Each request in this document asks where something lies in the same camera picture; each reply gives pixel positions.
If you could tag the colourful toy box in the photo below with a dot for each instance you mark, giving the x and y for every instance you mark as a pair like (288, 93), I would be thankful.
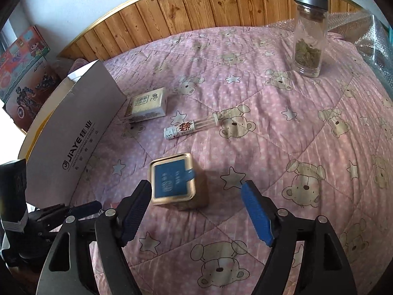
(27, 79)

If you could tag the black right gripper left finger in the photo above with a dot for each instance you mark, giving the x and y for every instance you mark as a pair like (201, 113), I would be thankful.
(114, 228)

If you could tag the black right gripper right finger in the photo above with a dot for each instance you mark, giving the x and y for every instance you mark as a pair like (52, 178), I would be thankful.
(275, 231)

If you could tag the clear glass tube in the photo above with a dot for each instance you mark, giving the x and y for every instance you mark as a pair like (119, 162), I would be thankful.
(191, 126)

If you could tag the pink bear quilt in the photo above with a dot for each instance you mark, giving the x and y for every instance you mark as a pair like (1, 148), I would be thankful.
(319, 146)

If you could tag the white cardboard box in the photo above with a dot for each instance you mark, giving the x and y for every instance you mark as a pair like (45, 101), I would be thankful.
(65, 132)

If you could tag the bubble wrap sheet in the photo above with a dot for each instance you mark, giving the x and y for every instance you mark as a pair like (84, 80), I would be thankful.
(371, 40)

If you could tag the gold tin box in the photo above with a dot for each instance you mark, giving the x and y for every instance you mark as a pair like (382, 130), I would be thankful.
(178, 182)

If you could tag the glass jar with tea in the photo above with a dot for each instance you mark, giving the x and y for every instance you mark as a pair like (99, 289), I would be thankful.
(310, 36)

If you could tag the cream tea carton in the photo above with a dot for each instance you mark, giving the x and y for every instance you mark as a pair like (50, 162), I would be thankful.
(147, 106)

